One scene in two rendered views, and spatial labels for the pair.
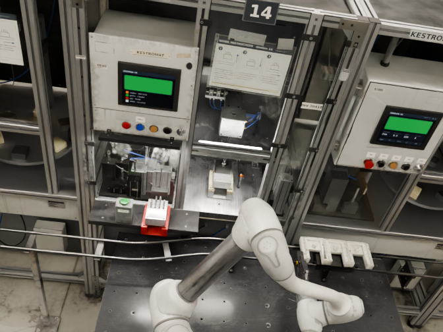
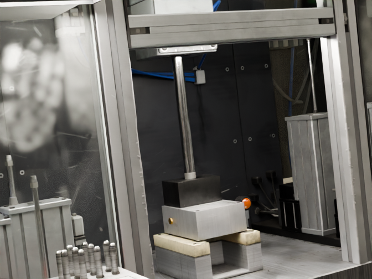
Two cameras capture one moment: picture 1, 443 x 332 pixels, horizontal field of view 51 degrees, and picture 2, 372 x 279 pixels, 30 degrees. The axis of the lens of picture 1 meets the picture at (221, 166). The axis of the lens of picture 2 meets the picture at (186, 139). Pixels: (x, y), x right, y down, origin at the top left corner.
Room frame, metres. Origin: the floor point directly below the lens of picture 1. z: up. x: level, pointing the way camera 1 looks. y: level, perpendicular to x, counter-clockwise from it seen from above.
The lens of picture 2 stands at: (0.71, 0.45, 1.21)
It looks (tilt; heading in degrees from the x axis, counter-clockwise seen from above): 3 degrees down; 338
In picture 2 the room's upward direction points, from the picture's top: 6 degrees counter-clockwise
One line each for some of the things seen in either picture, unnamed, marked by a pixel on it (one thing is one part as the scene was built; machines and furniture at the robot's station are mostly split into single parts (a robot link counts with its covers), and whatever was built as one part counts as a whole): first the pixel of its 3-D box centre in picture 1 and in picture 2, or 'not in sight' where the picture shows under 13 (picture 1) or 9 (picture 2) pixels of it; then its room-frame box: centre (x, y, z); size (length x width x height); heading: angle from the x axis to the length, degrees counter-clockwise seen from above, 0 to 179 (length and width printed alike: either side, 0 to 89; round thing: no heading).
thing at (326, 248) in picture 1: (334, 255); not in sight; (1.57, -0.67, 0.84); 0.36 x 0.14 x 0.10; 96
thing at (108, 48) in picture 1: (146, 77); not in sight; (1.70, 0.39, 1.60); 0.42 x 0.29 x 0.46; 96
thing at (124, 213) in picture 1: (124, 209); not in sight; (1.49, 0.42, 0.97); 0.08 x 0.08 x 0.12; 6
